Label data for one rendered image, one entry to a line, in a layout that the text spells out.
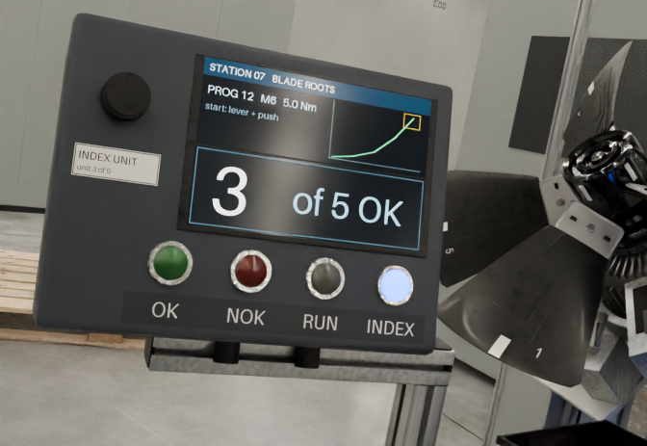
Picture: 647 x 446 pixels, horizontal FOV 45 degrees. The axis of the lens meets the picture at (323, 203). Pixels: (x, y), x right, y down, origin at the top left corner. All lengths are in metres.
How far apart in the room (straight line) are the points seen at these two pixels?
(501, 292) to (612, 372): 0.21
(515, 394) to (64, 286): 2.32
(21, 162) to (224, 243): 5.82
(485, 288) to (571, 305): 0.12
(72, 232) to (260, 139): 0.13
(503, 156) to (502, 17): 0.72
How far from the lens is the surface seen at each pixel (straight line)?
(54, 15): 6.26
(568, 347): 1.13
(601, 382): 1.26
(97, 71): 0.49
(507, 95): 4.06
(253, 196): 0.49
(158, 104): 0.49
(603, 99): 1.47
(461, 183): 1.45
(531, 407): 2.64
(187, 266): 0.48
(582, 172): 1.25
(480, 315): 1.15
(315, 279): 0.50
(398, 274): 0.52
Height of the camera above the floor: 1.23
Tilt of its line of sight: 7 degrees down
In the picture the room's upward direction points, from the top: 10 degrees clockwise
